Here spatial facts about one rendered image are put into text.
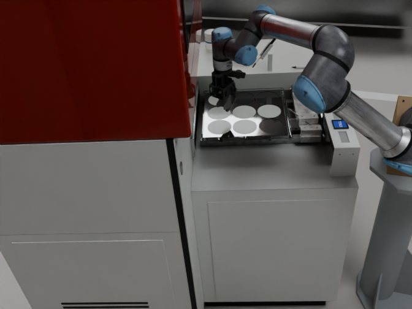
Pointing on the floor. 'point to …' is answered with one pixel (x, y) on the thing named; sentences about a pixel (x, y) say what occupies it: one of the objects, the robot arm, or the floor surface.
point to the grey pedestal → (389, 244)
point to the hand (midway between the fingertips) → (227, 108)
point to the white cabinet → (272, 244)
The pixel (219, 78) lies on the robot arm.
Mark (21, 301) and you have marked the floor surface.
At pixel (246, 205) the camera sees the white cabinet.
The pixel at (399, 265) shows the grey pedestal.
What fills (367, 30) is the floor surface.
